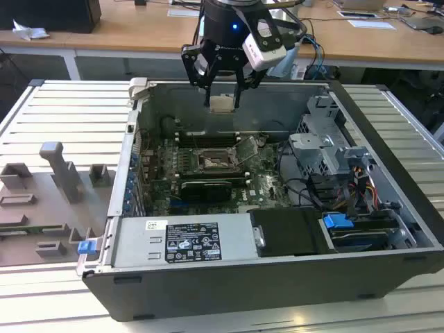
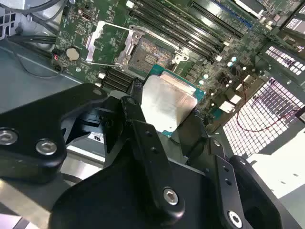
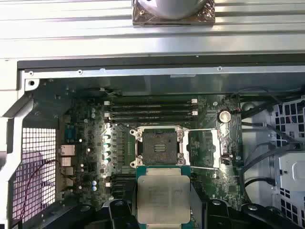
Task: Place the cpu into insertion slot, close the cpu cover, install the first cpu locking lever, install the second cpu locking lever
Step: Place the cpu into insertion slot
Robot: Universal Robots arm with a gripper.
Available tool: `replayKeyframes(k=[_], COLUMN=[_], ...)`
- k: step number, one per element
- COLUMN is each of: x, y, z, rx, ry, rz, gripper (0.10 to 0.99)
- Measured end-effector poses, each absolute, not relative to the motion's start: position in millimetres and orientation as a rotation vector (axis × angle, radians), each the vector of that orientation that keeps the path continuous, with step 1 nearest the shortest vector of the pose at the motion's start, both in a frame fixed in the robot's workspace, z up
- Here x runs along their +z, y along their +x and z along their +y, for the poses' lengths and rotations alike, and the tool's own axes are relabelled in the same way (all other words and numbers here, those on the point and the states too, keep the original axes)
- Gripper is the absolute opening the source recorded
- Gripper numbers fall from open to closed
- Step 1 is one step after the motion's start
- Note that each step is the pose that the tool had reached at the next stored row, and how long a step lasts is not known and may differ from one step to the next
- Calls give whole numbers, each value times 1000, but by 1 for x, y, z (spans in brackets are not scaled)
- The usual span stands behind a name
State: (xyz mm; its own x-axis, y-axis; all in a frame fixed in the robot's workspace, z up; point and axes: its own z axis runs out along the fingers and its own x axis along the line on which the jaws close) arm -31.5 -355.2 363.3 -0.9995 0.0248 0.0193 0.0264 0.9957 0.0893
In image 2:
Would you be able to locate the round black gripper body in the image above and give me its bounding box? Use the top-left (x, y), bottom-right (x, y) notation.
top-left (49, 140), bottom-right (226, 229)

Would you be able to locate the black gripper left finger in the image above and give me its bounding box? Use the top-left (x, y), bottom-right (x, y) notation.
top-left (0, 78), bottom-right (186, 219)

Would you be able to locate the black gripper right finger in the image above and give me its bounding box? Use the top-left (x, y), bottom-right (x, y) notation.
top-left (177, 108), bottom-right (291, 229)

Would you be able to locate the silver-topped CPU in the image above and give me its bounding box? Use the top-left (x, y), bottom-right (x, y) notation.
top-left (140, 63), bottom-right (207, 139)

